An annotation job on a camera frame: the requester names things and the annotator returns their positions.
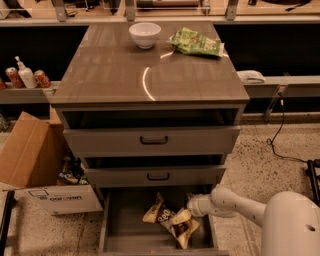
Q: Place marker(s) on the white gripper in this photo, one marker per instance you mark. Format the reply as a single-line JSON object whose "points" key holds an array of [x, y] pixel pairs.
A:
{"points": [[196, 204]]}

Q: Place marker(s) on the brown sea salt chip bag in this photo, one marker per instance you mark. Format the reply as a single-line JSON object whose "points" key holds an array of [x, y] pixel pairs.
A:
{"points": [[180, 225]]}

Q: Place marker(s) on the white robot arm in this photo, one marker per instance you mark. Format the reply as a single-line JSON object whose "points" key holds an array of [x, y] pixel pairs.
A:
{"points": [[290, 221]]}

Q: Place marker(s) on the open bottom drawer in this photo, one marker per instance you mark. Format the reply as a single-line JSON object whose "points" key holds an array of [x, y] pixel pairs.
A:
{"points": [[125, 234]]}

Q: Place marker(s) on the grey drawer cabinet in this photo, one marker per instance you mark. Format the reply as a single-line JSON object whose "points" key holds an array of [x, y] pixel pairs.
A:
{"points": [[111, 83]]}

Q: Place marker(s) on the green chip bag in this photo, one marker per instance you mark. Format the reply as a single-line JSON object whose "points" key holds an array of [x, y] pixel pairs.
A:
{"points": [[192, 42]]}

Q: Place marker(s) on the black stand right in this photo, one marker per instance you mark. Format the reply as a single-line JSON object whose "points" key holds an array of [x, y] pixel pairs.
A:
{"points": [[312, 165]]}

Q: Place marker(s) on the black stand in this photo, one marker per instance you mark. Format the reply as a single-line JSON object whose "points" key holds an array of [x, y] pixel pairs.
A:
{"points": [[6, 217], [312, 165]]}

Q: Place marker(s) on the open cardboard box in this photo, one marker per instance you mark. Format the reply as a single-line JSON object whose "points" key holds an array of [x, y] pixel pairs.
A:
{"points": [[32, 158]]}

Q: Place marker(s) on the black stand left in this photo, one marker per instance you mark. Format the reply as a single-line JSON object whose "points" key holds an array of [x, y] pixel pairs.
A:
{"points": [[6, 217]]}

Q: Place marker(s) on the white ceramic bowl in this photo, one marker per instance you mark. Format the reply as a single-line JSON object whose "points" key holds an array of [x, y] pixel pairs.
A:
{"points": [[144, 34]]}

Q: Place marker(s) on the right red soda can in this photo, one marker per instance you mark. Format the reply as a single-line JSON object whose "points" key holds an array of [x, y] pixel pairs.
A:
{"points": [[42, 78]]}

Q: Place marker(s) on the red soda can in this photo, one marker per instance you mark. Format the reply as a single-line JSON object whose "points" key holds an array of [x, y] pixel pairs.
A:
{"points": [[42, 78], [13, 76]]}

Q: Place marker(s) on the white pump bottle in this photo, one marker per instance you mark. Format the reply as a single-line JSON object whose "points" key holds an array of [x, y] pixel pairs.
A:
{"points": [[26, 74]]}

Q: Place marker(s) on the left red soda can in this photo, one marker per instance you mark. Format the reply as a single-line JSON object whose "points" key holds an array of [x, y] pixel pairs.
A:
{"points": [[13, 76]]}

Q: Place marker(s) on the middle drawer with black handle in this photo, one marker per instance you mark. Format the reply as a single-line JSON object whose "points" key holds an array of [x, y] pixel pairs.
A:
{"points": [[155, 176]]}

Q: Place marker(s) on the drawer with black handle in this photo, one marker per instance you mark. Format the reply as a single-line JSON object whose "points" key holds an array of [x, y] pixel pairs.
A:
{"points": [[155, 176], [164, 141]]}

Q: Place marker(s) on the top drawer with black handle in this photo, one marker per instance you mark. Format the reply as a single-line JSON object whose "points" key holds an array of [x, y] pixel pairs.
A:
{"points": [[164, 141]]}

